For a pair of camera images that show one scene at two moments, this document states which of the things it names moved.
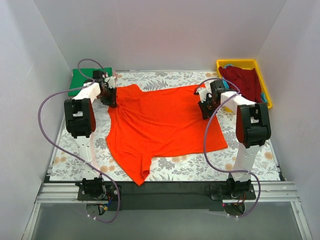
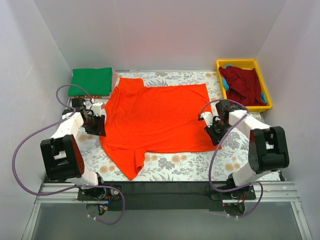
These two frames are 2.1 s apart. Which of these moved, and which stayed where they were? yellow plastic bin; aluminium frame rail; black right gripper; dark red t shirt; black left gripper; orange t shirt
Moved: black right gripper; black left gripper
Stayed: dark red t shirt; yellow plastic bin; orange t shirt; aluminium frame rail
